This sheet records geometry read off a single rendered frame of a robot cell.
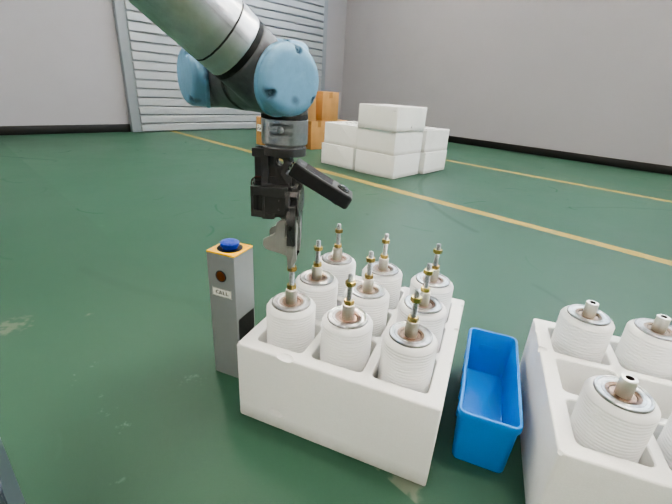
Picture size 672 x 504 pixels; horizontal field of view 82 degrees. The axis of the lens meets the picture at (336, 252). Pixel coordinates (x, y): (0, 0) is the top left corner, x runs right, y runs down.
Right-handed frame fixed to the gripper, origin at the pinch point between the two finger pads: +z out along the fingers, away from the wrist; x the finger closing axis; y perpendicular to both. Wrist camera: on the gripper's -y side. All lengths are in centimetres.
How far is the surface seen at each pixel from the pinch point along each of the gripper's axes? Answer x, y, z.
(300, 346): 4.1, -1.8, 16.8
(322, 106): -382, 28, -10
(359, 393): 13.2, -13.4, 18.8
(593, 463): 25, -46, 17
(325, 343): 6.9, -6.7, 13.6
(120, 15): -416, 259, -90
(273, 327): 3.8, 3.4, 13.1
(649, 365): 4, -67, 15
